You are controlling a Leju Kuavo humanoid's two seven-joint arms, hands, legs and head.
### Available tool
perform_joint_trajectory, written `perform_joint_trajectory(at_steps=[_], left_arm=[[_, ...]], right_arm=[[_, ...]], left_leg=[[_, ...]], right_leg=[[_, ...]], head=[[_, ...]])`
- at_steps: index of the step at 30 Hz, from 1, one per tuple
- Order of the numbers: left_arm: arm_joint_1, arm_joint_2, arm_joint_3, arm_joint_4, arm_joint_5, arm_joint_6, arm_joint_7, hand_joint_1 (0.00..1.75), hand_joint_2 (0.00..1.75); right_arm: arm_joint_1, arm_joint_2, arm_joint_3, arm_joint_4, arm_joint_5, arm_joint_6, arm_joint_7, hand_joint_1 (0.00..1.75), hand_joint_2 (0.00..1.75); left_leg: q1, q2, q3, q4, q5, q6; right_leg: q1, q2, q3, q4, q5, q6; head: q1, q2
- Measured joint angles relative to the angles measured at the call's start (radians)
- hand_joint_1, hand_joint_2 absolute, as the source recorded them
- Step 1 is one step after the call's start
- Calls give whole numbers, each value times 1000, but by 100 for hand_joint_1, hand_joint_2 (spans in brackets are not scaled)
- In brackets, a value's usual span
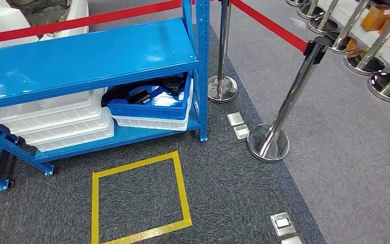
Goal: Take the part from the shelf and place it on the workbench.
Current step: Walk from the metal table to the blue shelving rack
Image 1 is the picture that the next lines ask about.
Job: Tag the open silver floor outlet box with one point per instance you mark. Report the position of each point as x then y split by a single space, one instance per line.
283 224

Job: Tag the white car body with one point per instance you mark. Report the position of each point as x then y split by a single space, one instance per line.
0 23

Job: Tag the small black plastic part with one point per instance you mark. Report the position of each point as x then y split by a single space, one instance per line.
173 84
137 97

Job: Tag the red barrier belt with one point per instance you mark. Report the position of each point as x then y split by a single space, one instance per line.
97 18

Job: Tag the clear plastic bag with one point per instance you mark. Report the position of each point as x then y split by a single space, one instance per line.
164 99
298 23

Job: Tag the chrome barrier stanchion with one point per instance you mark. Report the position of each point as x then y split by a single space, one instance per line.
363 64
297 2
222 89
323 26
269 144
339 43
311 12
388 89

